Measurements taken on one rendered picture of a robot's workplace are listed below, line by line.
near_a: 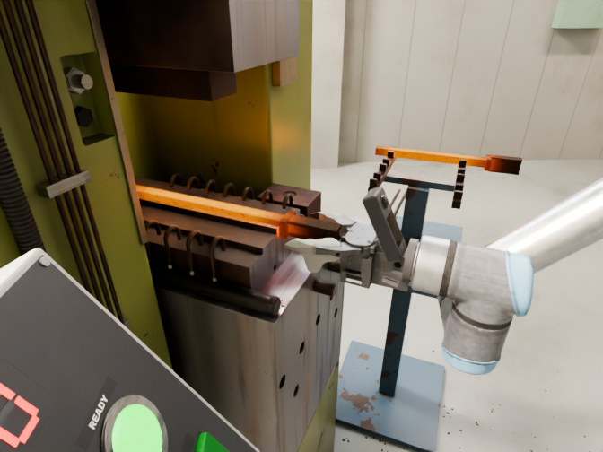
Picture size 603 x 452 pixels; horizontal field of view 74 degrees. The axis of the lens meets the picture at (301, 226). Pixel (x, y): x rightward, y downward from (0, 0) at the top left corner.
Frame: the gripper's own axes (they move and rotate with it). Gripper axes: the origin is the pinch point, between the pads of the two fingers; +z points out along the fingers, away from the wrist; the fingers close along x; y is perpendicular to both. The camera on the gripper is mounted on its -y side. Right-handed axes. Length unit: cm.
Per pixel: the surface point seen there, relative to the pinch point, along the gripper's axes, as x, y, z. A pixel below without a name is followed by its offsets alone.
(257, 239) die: -5.5, 1.0, 5.8
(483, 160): 66, 6, -29
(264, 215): -0.5, -0.8, 7.1
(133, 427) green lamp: -45.8, -9.9, -7.7
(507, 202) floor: 262, 100, -60
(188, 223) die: -5.8, 1.0, 20.0
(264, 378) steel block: -15.9, 22.0, 0.1
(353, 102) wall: 299, 44, 79
